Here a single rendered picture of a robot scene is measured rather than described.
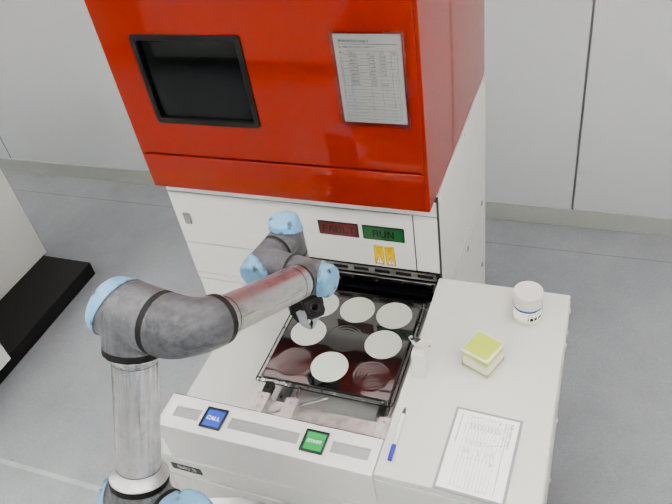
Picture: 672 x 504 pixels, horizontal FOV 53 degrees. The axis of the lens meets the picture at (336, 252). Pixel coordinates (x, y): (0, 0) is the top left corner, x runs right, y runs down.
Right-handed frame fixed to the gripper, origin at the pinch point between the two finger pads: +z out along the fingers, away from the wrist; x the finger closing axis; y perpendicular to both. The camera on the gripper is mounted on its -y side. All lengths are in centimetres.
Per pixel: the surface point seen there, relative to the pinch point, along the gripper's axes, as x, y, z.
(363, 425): -1.7, -27.9, 9.4
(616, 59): -166, 87, 8
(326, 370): 0.6, -9.4, 7.3
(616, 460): -92, -23, 97
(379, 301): -21.9, 6.8, 7.4
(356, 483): 6.2, -43.2, 6.1
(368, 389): -6.7, -20.0, 7.5
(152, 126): 21, 46, -45
